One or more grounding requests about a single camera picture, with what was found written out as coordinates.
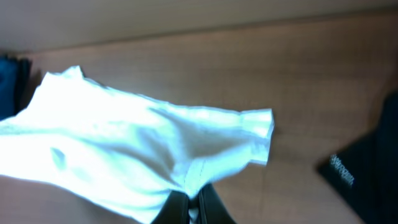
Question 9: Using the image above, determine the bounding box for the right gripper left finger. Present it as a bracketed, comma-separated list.
[151, 191, 190, 224]

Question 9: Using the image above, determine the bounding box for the black folded garment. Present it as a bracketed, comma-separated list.
[14, 58, 32, 114]

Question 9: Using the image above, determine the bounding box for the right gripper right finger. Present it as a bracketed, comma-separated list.
[198, 184, 236, 224]

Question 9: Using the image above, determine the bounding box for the blue folded shirt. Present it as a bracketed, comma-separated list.
[1, 57, 17, 120]

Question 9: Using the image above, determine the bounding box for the black t-shirt with logo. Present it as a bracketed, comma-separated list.
[317, 91, 397, 224]

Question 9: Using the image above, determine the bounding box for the white t-shirt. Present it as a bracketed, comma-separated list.
[1, 66, 274, 223]

